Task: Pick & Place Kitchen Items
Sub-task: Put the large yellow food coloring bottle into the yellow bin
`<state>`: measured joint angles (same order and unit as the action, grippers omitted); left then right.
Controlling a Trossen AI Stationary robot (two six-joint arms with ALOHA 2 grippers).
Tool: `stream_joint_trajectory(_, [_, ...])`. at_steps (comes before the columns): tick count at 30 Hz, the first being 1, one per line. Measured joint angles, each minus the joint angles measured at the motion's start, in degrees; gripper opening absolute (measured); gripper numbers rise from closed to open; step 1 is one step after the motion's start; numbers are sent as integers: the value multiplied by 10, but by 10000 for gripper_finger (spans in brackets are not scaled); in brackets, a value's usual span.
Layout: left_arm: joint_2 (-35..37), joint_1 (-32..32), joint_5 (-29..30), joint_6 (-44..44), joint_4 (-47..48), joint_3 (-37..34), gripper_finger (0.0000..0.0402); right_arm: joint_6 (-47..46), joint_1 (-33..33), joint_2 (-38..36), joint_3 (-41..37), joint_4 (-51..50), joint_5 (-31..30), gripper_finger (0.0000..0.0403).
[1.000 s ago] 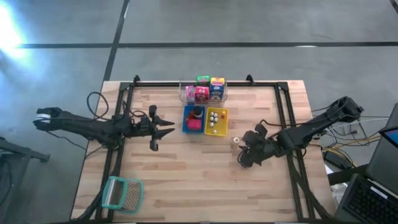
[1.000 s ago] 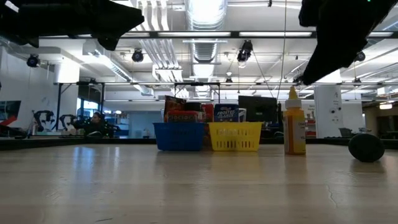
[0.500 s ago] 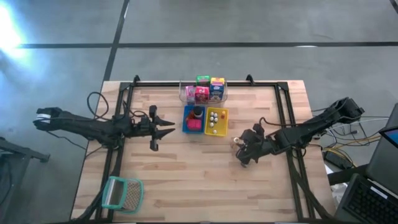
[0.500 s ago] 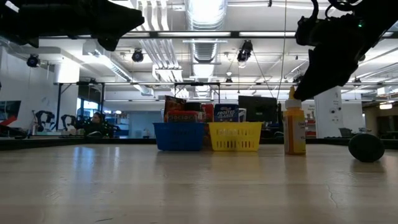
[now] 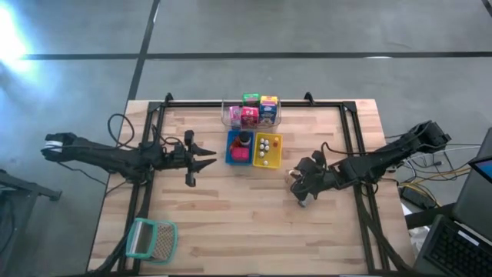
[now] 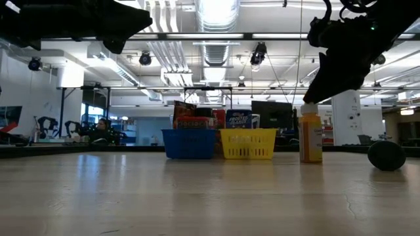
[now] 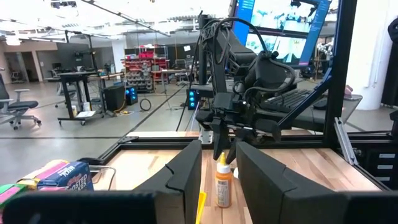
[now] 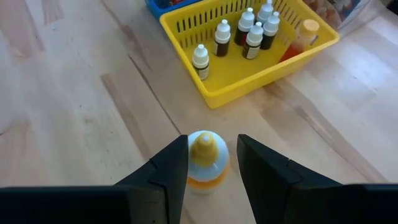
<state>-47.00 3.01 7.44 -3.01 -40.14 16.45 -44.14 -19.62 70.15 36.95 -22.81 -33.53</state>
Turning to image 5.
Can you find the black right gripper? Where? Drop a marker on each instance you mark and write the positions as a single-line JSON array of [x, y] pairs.
[[313, 173]]

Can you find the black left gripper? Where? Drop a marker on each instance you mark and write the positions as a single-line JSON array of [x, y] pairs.
[[184, 155]]

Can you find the red patterned tin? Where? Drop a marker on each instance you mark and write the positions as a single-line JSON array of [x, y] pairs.
[[240, 154]]

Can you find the red dropper bottle orange cap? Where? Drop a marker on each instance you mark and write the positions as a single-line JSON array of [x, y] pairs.
[[275, 141]]

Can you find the spice jar black cap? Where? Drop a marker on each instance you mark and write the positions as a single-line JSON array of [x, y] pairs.
[[245, 137]]

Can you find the pink cereal box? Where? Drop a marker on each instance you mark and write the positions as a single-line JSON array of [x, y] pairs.
[[235, 117]]

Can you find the orange-red sauce bottle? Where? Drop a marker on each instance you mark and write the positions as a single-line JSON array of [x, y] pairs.
[[250, 117]]

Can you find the blue Frosted Flakes cereal box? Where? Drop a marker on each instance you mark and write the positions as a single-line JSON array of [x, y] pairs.
[[268, 114]]

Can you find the green cereal box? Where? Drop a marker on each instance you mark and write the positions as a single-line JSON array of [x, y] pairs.
[[251, 100]]

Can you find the yellow Pops cereal box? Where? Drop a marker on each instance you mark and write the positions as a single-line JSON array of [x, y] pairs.
[[269, 100]]

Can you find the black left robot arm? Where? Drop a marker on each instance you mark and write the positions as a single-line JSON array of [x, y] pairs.
[[107, 155]]

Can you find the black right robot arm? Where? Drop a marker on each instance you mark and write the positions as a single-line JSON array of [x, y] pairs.
[[388, 157]]

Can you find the blue plastic basket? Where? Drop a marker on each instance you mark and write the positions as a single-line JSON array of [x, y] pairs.
[[228, 154]]

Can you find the yellow plastic basket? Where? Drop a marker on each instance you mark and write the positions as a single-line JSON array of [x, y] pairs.
[[271, 157]]

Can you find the clear plastic bin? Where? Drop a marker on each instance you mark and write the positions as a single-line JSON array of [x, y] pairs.
[[226, 122]]

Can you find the teal box grater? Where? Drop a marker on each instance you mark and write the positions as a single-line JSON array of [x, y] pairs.
[[165, 242]]

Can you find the black power adapter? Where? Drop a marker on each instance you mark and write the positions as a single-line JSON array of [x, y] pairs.
[[413, 197]]

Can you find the black operator desk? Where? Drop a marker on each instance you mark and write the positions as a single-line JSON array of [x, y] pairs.
[[426, 219]]

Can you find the white crumpled paper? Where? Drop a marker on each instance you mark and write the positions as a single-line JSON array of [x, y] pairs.
[[419, 242]]

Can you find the grey laptop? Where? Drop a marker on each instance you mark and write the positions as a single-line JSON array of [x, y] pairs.
[[453, 254]]

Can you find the monitor with blue screen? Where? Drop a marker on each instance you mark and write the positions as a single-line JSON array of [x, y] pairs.
[[473, 207]]

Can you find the black aluminium rig frame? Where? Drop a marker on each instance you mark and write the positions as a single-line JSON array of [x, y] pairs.
[[326, 104]]

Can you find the black desk frame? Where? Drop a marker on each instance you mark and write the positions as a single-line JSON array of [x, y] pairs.
[[30, 187]]

